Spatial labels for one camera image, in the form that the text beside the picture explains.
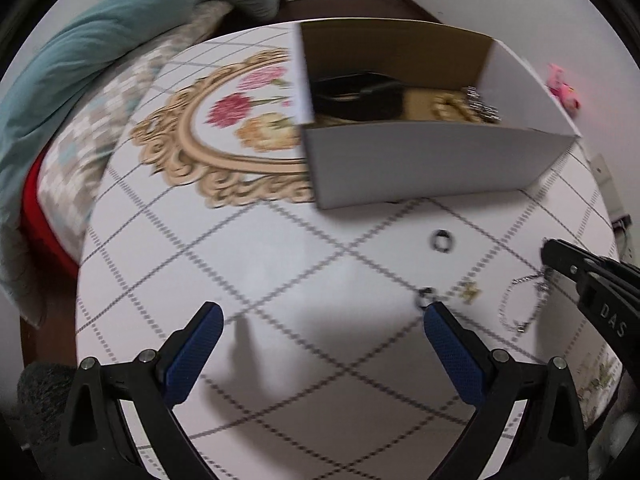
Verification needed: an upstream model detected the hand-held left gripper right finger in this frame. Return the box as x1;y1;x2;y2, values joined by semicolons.
422;301;591;480

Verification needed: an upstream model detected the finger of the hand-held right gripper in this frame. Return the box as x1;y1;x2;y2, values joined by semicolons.
542;237;622;282

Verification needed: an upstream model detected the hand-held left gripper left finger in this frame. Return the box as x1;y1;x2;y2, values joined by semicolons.
57;301;224;480

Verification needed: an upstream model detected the silver chain bracelet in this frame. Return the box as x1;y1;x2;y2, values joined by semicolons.
500;269;551;333

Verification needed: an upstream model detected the white cardboard box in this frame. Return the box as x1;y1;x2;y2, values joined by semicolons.
291;19;582;210

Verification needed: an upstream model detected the black jewelry case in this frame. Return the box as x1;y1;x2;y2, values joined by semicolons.
310;71;407;123

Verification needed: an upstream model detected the floral checked tablecloth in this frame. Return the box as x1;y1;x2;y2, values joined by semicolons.
75;22;623;480

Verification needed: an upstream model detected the grey fuzzy cloth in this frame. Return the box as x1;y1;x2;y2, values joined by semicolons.
17;362;81;453

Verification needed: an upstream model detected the pink toy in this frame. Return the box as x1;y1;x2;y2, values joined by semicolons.
546;63;582;111

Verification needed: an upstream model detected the red cloth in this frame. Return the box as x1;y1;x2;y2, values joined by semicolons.
20;152;81;266

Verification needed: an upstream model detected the patterned grey white cushion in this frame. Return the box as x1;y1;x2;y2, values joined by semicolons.
37;0;236;261

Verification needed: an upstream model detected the teal blanket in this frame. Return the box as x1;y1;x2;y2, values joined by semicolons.
0;0;281;191

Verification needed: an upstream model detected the white wall socket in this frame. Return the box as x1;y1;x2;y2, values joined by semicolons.
591;155;613;183

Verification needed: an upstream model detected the silver chain jewelry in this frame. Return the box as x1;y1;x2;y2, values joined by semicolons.
462;86;502;122

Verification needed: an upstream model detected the gold bead bracelet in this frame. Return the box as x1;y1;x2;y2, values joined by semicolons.
431;91;483;122

